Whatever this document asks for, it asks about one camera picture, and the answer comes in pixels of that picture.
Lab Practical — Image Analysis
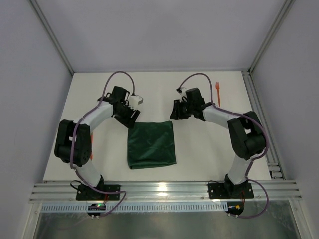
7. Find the green cloth napkin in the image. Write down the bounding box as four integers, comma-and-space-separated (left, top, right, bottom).
127, 121, 177, 170

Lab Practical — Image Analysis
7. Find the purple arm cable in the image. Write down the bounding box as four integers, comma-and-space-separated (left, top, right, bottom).
69, 71, 137, 221
177, 73, 270, 219

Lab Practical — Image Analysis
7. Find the right black controller board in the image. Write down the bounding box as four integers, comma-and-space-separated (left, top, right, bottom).
226, 202, 244, 217

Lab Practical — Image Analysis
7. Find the left black controller board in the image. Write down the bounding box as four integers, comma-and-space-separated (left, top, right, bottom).
87, 203, 106, 218

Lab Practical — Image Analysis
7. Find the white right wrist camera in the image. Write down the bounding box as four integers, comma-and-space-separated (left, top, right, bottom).
176, 87, 187, 102

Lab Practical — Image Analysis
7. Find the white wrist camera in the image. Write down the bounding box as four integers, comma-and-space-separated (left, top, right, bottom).
128, 95, 143, 109
176, 87, 187, 102

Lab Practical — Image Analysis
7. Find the aluminium frame post left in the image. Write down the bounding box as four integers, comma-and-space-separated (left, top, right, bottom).
28, 0, 75, 76

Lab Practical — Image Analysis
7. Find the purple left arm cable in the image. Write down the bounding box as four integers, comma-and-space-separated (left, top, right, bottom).
69, 71, 137, 221

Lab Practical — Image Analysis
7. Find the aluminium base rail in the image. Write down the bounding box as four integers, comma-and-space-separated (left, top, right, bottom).
29, 180, 302, 203

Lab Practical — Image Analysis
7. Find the aluminium frame post right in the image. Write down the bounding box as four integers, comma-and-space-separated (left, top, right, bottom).
248, 0, 295, 74

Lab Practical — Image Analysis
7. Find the aluminium frame post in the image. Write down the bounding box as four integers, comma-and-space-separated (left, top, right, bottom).
28, 0, 75, 76
248, 0, 295, 74

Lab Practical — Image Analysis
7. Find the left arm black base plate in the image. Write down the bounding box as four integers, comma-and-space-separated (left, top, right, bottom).
76, 184, 121, 201

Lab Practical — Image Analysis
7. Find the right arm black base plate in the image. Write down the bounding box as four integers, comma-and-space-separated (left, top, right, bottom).
207, 181, 254, 199

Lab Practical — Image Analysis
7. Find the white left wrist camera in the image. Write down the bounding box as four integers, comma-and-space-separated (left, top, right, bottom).
128, 95, 143, 109

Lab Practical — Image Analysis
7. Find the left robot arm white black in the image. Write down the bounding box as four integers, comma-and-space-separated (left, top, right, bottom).
54, 86, 143, 195

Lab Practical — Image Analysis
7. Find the orange plastic fork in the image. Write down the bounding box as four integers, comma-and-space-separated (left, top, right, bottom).
215, 82, 221, 106

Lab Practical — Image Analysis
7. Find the orange plastic knife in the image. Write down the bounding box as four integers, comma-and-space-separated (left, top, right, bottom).
90, 133, 93, 160

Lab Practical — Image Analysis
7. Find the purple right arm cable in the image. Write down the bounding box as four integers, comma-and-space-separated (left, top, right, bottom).
177, 73, 270, 219

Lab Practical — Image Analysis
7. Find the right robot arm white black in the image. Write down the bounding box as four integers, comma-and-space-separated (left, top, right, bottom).
170, 87, 268, 198

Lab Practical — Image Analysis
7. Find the aluminium frame rail right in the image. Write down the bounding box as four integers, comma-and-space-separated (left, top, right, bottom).
242, 70, 285, 180

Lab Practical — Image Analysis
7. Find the black controller board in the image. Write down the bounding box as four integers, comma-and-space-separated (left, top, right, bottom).
87, 203, 106, 218
226, 202, 244, 217

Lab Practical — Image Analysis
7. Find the slotted grey cable duct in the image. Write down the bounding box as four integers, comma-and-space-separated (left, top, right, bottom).
40, 201, 227, 213

